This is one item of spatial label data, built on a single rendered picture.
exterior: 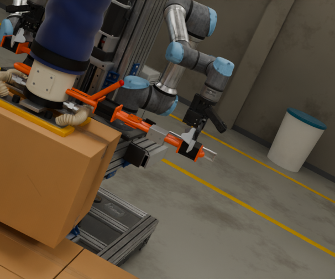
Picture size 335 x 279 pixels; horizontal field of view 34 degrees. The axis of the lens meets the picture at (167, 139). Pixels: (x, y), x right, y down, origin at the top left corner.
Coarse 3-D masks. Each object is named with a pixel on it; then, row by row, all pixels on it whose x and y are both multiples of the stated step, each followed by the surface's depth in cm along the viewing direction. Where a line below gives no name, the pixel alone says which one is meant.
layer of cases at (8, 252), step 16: (0, 224) 227; (0, 240) 217; (16, 240) 222; (32, 240) 227; (64, 240) 237; (0, 256) 208; (16, 256) 212; (32, 256) 216; (48, 256) 221; (64, 256) 226; (80, 256) 231; (96, 256) 236; (0, 272) 199; (16, 272) 203; (32, 272) 207; (48, 272) 211; (64, 272) 216; (80, 272) 220; (96, 272) 225; (112, 272) 230; (128, 272) 235
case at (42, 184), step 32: (0, 128) 198; (32, 128) 195; (96, 128) 223; (0, 160) 201; (32, 160) 198; (64, 160) 195; (96, 160) 204; (0, 192) 204; (32, 192) 201; (64, 192) 198; (96, 192) 237; (32, 224) 204; (64, 224) 202
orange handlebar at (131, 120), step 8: (24, 48) 237; (16, 64) 210; (24, 64) 213; (24, 72) 209; (72, 88) 211; (72, 96) 208; (80, 96) 207; (88, 96) 211; (88, 104) 207; (120, 112) 209; (128, 120) 205; (136, 120) 205; (144, 128) 205; (168, 136) 208; (176, 144) 203; (200, 152) 203
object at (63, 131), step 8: (0, 96) 204; (8, 96) 208; (16, 96) 204; (0, 104) 202; (8, 104) 202; (16, 104) 204; (16, 112) 201; (24, 112) 201; (32, 112) 203; (40, 112) 206; (48, 112) 203; (32, 120) 201; (40, 120) 201; (48, 120) 202; (48, 128) 200; (56, 128) 200; (64, 128) 203; (72, 128) 207; (64, 136) 200
